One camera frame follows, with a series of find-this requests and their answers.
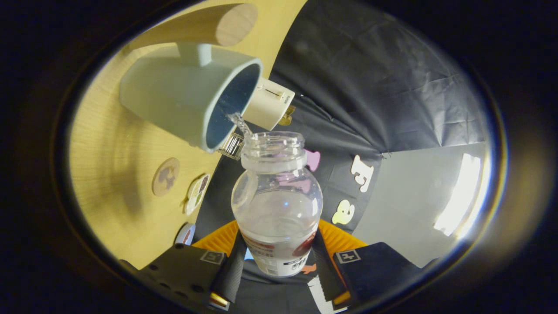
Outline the white divided dish with beans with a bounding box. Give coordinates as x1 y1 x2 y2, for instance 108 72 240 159
185 174 211 216

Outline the brown toast slice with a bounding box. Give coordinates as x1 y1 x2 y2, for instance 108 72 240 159
279 105 296 126

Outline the metal wire basket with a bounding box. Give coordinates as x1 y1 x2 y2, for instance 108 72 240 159
218 132 245 160

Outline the clear plastic juice bottle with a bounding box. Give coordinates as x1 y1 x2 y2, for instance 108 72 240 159
231 131 324 277

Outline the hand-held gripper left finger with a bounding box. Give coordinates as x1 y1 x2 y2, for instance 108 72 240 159
120 219 248 311

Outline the pale green cup wooden handle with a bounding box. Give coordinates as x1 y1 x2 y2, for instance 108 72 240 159
120 3 263 153

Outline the light wooden table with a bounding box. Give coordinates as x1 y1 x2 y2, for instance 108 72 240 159
69 0 308 270

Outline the round wooden coaster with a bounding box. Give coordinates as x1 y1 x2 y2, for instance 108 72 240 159
152 157 180 197

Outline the white toaster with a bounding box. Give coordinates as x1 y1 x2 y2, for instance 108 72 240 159
243 78 296 131

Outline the black backdrop cloth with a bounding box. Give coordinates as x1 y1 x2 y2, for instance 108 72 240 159
192 0 493 314

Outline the light blue plate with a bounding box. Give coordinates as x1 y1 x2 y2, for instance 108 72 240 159
174 223 197 246

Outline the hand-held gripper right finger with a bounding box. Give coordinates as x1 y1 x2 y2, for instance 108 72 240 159
312 219 425 310

